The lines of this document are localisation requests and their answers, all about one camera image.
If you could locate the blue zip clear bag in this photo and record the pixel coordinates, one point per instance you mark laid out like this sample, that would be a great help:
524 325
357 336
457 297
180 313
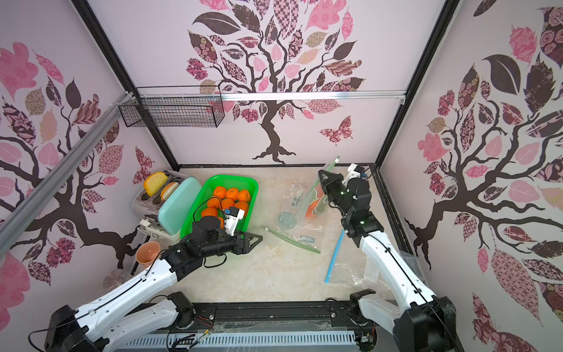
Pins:
350 266

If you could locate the mint green toaster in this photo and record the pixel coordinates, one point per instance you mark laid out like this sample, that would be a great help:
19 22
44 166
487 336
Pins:
168 216

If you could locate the yellow bread slice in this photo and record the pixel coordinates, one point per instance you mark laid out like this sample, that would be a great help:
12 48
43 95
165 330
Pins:
154 182

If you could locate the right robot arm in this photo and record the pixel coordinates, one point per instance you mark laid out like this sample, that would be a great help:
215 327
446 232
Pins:
396 273

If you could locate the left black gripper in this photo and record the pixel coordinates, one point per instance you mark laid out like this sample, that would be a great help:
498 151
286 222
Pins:
246 249

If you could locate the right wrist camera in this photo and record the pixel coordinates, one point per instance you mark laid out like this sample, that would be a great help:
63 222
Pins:
353 171

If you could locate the aluminium rail left wall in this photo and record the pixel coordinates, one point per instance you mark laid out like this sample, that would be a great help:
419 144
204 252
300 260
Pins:
23 215

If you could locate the orange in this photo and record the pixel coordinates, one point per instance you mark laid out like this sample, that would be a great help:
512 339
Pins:
243 206
227 203
244 196
220 192
214 202
232 194
209 212

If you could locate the glass jar with lid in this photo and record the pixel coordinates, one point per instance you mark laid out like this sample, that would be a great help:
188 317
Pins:
115 279

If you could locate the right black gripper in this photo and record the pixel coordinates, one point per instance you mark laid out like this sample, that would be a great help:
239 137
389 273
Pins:
333 185

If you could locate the black wire wall basket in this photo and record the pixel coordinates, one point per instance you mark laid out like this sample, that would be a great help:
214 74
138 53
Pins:
179 106

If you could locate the orange toast slice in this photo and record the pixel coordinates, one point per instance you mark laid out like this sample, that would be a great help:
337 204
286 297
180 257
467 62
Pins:
168 190

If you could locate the green zip bag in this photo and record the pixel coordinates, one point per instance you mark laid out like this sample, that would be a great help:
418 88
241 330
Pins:
316 193
290 224

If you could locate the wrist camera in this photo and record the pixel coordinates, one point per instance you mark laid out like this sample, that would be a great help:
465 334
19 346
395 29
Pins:
353 171
232 216

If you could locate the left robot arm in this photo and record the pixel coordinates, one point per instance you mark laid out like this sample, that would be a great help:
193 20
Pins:
121 315

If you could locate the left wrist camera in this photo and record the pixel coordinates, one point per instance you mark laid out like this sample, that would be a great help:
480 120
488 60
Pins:
232 216

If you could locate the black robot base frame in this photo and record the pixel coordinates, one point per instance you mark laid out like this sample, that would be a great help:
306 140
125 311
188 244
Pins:
293 315

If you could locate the white slotted cable duct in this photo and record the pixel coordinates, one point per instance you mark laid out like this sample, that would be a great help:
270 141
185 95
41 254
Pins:
240 341

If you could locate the aluminium rail back wall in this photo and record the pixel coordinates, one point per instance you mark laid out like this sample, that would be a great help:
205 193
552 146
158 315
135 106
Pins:
309 96

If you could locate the green plastic basket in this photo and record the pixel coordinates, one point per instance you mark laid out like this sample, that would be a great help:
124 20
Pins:
228 181

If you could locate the aluminium rail wall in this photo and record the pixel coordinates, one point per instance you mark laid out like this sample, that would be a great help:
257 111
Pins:
23 215
309 96

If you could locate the pink ceramic mug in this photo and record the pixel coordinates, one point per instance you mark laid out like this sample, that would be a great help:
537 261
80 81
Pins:
147 254

